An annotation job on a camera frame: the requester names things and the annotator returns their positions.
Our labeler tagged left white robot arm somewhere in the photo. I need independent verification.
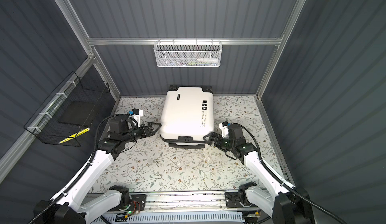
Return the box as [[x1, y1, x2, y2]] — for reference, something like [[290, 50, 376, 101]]
[[30, 113, 161, 224]]

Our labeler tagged white vented panel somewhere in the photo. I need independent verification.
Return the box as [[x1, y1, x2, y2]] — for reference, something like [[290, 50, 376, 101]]
[[103, 211, 245, 224]]

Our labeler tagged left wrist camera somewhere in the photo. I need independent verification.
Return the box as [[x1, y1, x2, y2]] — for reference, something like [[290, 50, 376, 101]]
[[128, 108, 144, 128]]

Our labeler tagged white wire mesh basket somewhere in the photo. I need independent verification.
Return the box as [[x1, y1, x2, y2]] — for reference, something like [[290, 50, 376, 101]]
[[153, 42, 223, 68]]

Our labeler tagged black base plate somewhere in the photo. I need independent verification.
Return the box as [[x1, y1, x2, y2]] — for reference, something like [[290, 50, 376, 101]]
[[109, 194, 147, 213], [224, 191, 257, 209]]

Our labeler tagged white tube in basket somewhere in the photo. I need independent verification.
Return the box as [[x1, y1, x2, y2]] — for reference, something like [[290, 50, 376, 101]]
[[197, 58, 218, 64]]

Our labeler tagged white hard-shell suitcase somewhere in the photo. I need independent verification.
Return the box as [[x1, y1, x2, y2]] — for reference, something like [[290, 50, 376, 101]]
[[159, 85, 214, 149]]

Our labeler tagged left black corrugated cable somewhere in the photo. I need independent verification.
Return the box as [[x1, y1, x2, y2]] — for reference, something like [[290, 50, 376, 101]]
[[27, 113, 139, 224]]

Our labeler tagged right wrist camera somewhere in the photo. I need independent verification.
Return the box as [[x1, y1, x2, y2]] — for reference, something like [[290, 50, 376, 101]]
[[219, 121, 230, 138]]

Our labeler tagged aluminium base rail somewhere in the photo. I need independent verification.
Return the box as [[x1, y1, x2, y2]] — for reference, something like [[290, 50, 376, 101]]
[[63, 189, 305, 213]]

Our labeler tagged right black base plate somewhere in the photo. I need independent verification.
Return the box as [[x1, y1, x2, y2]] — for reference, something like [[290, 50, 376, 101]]
[[224, 191, 257, 209]]

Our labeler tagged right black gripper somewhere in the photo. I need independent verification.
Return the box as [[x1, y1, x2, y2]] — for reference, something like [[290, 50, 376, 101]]
[[204, 131, 235, 151]]

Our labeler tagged right black corrugated cable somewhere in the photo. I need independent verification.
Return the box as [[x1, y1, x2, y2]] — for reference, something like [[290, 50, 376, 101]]
[[229, 122, 347, 224]]

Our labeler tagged floral table mat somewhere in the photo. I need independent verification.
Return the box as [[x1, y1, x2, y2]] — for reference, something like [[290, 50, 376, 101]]
[[90, 95, 281, 193]]

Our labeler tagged black corrugated cable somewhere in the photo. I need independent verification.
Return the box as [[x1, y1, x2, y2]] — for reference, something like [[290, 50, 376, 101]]
[[27, 113, 139, 224], [229, 122, 347, 224]]

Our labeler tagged black wire mesh basket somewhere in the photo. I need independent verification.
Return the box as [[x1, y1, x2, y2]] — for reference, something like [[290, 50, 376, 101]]
[[24, 74, 115, 147]]

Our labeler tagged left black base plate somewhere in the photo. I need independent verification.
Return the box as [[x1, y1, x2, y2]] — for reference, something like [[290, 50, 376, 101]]
[[109, 194, 147, 213]]

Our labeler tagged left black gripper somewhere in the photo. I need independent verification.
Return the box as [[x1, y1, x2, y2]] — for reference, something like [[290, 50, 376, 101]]
[[122, 122, 161, 145]]

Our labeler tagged yellow black striped label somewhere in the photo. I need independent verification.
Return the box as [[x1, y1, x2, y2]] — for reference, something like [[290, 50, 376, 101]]
[[59, 127, 90, 144]]

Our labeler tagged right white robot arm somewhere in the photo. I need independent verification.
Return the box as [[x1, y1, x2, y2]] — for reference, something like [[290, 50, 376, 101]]
[[203, 122, 315, 224]]

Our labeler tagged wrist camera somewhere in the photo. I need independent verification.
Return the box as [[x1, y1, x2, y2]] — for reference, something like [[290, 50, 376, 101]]
[[219, 121, 230, 138], [128, 108, 144, 128]]

